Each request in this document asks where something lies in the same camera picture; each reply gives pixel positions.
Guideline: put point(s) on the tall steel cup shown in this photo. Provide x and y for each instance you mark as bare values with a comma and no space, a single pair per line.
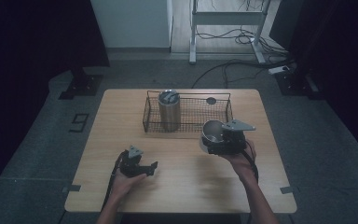
169,110

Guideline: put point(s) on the small black round disc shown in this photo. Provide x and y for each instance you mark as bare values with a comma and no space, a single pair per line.
211,100

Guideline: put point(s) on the wide steel cup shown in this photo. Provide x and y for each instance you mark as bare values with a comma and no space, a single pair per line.
212,132

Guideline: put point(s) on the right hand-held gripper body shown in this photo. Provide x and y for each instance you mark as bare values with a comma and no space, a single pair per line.
233,138

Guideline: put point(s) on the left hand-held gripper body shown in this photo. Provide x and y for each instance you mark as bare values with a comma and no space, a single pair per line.
131,161

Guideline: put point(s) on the white metal desk frame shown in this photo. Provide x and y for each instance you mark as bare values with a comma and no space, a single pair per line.
227,18

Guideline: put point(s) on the dark curtain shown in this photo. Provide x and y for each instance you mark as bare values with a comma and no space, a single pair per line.
28,46
341,62

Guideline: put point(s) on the black stand base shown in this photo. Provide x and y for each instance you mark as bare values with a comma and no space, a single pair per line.
82,85
296,84

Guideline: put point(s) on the person's right hand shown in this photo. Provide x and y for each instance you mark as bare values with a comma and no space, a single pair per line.
242,161

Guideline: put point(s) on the white power strip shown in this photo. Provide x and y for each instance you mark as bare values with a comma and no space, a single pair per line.
279,69

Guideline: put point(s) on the grey tape piece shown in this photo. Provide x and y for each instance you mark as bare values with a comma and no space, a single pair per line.
72,188
287,189

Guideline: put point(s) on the person's left hand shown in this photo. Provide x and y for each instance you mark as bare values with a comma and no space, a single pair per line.
126,183

